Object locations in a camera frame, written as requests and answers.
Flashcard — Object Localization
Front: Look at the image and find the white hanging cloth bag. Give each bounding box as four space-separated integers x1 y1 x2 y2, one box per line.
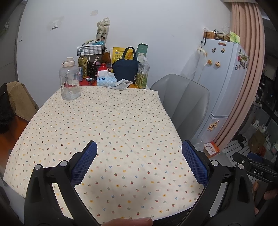
181 48 208 82

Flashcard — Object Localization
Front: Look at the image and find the green carton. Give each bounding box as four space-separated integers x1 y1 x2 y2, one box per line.
137 43 149 59

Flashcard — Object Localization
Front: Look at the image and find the pink curtain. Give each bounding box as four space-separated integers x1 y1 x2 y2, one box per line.
214 2 265 150

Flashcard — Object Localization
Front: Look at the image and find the person's right hand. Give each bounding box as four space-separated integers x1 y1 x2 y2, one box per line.
252 182 278 200

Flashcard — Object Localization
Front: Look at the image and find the black utensil holder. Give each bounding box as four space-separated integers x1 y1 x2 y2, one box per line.
87 56 98 76

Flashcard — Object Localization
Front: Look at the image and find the large clear water jug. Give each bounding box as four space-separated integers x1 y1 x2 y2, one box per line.
59 56 81 101

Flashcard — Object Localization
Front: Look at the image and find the green tea bottle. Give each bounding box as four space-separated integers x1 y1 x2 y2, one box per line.
135 57 151 89

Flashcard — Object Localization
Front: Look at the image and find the brown jacket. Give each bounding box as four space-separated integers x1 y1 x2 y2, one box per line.
6 81 39 122

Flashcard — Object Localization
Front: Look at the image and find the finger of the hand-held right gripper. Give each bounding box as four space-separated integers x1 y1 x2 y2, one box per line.
247 152 278 171
233 152 255 169

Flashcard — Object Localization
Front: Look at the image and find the navy lunch bag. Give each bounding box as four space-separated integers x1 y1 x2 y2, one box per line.
112 47 141 83

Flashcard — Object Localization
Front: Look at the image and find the black wire basket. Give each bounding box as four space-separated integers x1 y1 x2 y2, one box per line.
77 45 106 56

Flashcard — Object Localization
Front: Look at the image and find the person's left hand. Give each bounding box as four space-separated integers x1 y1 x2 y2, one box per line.
104 217 153 226

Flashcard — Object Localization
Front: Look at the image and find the blue tissue box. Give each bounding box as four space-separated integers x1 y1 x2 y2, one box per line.
97 70 118 87

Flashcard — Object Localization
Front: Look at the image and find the yellow oil bottle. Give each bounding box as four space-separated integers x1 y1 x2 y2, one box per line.
78 52 88 79

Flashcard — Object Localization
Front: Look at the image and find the dark cloth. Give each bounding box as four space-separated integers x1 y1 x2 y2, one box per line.
0 83 17 133

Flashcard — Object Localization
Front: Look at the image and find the group of colourful fridge magnets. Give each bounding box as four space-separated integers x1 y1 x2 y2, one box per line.
235 50 250 70

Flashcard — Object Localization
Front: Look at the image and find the grey chair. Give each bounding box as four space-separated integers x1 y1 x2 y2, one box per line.
150 74 210 139

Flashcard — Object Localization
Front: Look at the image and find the white refrigerator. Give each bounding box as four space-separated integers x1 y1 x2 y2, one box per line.
195 38 250 150

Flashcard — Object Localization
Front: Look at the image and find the orange white box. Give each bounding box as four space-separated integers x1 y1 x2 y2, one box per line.
203 142 220 158

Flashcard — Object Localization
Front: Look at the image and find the clear plastic bag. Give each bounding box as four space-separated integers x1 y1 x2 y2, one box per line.
192 139 206 150

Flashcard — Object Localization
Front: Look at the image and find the printed white paper bag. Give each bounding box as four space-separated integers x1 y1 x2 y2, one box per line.
96 18 110 44

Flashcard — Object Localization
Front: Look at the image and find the yellow snack packet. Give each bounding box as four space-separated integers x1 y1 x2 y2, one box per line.
112 47 134 61

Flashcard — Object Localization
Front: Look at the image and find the folded white leaflet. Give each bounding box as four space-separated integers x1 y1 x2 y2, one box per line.
109 79 134 90

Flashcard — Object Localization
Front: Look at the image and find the dark storage shelf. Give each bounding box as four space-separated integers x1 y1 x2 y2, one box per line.
245 19 278 157

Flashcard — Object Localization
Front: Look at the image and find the small dark wire basket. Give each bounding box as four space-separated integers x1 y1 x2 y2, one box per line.
215 33 231 42

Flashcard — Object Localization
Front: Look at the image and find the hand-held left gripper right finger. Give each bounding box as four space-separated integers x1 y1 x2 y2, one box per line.
178 139 255 226

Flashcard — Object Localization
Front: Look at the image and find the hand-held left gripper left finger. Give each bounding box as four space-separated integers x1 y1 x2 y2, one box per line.
24 140 101 226

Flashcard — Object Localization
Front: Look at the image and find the green packet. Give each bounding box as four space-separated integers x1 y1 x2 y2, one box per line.
229 31 241 43

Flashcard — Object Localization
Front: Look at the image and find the floral tablecloth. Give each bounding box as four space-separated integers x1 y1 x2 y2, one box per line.
2 86 201 222

